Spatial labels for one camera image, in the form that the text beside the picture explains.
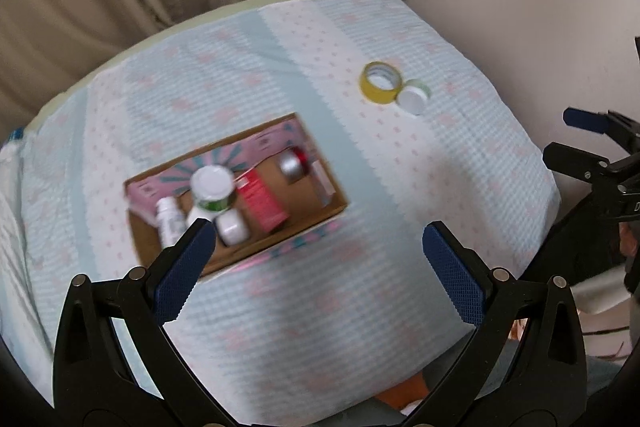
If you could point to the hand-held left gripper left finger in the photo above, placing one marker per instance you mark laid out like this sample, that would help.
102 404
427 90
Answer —
182 272

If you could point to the person's right hand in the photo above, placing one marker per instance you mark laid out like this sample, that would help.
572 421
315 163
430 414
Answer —
630 242

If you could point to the white earbuds case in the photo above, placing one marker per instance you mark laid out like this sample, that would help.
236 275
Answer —
233 228

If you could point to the yellow tape roll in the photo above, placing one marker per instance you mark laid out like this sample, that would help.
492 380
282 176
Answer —
380 82

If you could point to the pink white tube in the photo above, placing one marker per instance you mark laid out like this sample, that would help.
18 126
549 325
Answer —
322 182

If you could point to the red carton box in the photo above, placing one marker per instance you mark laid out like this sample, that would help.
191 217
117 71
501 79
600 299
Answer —
261 202

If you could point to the white bottle green label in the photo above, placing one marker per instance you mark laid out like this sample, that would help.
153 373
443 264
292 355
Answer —
212 189

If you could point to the pink patterned cardboard box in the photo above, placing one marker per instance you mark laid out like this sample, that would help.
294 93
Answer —
235 197

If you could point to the silver can red cap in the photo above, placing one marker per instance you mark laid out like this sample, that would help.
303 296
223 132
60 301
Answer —
294 164

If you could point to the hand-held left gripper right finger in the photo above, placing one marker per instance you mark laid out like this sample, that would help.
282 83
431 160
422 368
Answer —
452 272

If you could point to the white lid jar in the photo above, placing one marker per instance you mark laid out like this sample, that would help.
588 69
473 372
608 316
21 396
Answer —
414 97

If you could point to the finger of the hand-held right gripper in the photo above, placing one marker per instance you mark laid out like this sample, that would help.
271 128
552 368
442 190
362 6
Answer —
585 119
575 158

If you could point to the small white bottle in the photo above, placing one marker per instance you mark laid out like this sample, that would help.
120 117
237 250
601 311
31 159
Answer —
168 219

